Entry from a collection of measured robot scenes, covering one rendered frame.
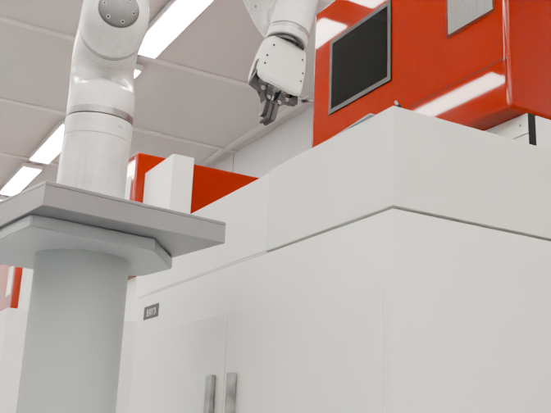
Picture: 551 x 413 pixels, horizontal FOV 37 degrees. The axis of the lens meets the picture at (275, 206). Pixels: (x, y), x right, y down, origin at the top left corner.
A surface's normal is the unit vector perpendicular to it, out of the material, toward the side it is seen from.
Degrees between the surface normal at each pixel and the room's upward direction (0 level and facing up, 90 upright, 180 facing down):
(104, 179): 92
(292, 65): 91
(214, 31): 180
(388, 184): 90
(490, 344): 90
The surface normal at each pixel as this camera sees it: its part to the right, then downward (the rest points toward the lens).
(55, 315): -0.18, -0.28
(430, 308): 0.50, -0.22
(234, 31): -0.04, 0.96
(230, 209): -0.87, -0.17
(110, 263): 0.76, -0.15
